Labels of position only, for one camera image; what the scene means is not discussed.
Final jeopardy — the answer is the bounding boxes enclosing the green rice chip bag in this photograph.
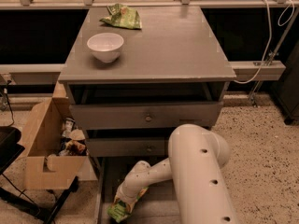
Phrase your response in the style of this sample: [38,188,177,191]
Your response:
[107,187,148,223]

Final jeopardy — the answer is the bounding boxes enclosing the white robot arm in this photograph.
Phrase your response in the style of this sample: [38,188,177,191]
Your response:
[115,124,239,224]

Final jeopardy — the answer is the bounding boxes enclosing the top grey drawer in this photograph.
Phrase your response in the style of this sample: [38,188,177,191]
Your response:
[70,102,223,130]

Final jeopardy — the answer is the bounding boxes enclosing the grey wooden drawer cabinet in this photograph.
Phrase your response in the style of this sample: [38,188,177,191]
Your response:
[58,6,237,224]

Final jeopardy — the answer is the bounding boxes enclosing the middle grey drawer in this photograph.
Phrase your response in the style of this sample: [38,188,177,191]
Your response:
[87,137,168,157]

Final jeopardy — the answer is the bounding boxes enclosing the crumpled green chip bag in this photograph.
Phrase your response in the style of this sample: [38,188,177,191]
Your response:
[100,4,142,30]

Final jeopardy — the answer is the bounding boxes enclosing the open bottom grey drawer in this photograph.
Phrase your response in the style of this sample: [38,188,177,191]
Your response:
[95,156,180,224]

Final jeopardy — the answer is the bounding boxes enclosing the white ceramic bowl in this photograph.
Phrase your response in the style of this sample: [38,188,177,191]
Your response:
[87,33,124,63]

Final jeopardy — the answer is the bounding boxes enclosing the snack packets in box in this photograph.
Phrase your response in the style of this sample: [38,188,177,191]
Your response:
[44,118,87,168]

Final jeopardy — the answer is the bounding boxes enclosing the cardboard box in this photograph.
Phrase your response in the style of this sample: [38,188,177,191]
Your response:
[21,83,90,189]

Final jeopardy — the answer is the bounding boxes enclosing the metal railing frame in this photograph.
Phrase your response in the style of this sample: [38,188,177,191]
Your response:
[1,0,298,104]

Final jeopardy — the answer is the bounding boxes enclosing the white cable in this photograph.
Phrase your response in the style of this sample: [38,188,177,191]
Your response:
[233,0,295,85]

